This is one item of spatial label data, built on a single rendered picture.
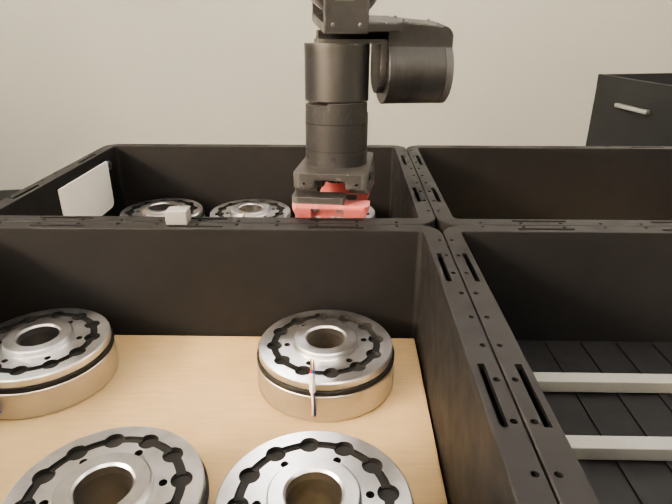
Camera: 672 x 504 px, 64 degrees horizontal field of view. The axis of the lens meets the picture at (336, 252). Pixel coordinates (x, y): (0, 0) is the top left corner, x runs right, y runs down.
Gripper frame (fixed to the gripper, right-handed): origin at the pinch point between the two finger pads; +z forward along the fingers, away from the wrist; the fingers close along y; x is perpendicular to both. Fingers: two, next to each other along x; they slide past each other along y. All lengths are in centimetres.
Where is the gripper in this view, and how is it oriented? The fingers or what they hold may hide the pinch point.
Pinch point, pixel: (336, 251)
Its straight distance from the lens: 54.1
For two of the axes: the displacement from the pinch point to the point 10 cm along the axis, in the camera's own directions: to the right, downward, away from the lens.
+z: 0.0, 9.3, 3.7
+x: -9.9, -0.5, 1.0
